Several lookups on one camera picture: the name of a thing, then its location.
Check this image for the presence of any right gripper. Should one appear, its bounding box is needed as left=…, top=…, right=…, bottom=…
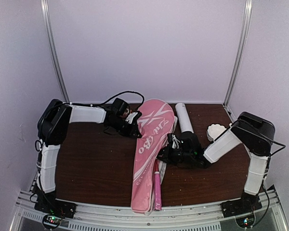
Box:
left=154, top=143, right=194, bottom=165

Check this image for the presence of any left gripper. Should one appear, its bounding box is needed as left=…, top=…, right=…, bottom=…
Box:
left=110, top=117, right=142, bottom=139

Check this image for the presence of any pink-handled badminton racket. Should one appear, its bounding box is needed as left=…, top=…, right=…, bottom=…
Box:
left=154, top=160, right=162, bottom=211

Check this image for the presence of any pink racket bag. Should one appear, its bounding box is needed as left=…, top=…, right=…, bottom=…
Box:
left=131, top=99, right=177, bottom=216

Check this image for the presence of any white shuttlecock tube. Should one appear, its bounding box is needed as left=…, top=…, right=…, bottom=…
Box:
left=175, top=103, right=194, bottom=133

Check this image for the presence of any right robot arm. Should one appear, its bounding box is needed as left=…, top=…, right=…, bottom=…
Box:
left=157, top=112, right=276, bottom=213

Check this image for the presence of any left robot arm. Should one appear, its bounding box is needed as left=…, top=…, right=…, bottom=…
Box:
left=36, top=98, right=142, bottom=194

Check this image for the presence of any white scalloped bowl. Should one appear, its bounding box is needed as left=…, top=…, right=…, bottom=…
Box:
left=207, top=124, right=226, bottom=142

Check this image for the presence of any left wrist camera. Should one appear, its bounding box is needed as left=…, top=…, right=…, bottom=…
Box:
left=125, top=111, right=142, bottom=124

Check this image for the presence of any front aluminium rail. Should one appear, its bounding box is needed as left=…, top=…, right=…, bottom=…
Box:
left=13, top=185, right=286, bottom=231

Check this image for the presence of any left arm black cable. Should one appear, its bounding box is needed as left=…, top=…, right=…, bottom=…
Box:
left=35, top=90, right=145, bottom=152

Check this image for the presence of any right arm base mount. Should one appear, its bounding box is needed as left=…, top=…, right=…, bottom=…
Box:
left=221, top=192, right=263, bottom=229

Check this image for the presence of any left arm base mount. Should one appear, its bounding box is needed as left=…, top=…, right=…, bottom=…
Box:
left=33, top=189, right=77, bottom=230

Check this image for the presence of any left aluminium corner post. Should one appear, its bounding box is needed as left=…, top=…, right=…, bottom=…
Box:
left=40, top=0, right=70, bottom=102

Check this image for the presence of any aluminium corner post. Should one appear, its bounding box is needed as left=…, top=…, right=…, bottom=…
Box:
left=223, top=0, right=252, bottom=108
left=40, top=0, right=70, bottom=102

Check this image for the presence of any right aluminium corner post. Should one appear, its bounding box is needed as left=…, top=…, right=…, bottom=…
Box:
left=223, top=0, right=252, bottom=108

